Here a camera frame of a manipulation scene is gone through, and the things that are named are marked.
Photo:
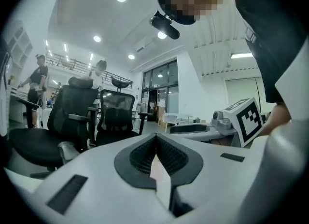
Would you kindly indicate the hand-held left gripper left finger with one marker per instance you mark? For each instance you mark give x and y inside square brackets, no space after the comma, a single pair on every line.
[96,182]

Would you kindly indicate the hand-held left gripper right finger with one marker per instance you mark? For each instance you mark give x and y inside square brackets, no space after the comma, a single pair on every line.
[217,182]

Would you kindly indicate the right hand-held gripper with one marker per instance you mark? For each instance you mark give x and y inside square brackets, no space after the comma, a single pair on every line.
[248,119]

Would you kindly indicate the person's right forearm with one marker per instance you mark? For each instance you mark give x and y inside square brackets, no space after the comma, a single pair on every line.
[277,114]

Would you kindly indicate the white table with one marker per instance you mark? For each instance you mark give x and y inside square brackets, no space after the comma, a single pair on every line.
[178,116]

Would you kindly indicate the glass entrance doors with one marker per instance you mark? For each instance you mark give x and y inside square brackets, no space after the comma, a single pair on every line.
[159,92]

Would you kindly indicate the black mesh office chair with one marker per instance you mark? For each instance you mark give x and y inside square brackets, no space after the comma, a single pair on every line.
[116,114]

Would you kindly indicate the long ceiling light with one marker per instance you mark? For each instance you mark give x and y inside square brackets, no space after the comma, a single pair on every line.
[241,55]

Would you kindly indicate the black desk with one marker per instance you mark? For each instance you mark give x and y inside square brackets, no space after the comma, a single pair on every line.
[26,102]

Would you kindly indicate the black printed t-shirt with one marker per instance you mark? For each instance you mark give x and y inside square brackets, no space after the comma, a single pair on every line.
[272,37]

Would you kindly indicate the black mezzanine railing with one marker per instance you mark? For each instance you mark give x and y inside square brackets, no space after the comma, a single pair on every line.
[72,61]

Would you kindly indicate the white arched shelf cabinet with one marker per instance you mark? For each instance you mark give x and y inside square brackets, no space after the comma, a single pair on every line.
[20,49]

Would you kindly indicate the black head camera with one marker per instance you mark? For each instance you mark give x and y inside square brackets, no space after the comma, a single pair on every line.
[166,26]

